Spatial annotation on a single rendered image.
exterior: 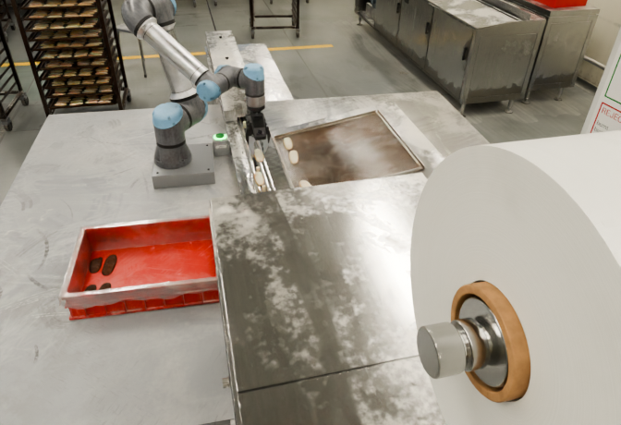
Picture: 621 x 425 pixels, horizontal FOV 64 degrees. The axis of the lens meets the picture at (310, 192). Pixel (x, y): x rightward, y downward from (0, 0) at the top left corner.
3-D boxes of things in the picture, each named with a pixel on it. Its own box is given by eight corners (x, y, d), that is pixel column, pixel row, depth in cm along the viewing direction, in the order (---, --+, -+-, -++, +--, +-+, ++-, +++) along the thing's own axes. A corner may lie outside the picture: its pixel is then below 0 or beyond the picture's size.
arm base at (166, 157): (151, 169, 199) (147, 147, 193) (158, 150, 211) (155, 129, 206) (188, 169, 200) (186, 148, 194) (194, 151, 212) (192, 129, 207)
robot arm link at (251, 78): (248, 60, 187) (268, 64, 184) (249, 88, 193) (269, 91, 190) (237, 66, 181) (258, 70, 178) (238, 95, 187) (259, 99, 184)
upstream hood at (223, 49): (206, 42, 339) (204, 30, 334) (232, 41, 343) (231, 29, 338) (225, 125, 240) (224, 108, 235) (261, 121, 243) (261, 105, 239)
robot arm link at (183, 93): (171, 132, 206) (122, -5, 181) (192, 118, 218) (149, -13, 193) (194, 131, 201) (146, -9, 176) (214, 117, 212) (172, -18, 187)
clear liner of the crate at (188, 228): (85, 247, 168) (79, 224, 162) (230, 233, 176) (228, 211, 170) (64, 323, 141) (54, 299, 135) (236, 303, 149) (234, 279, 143)
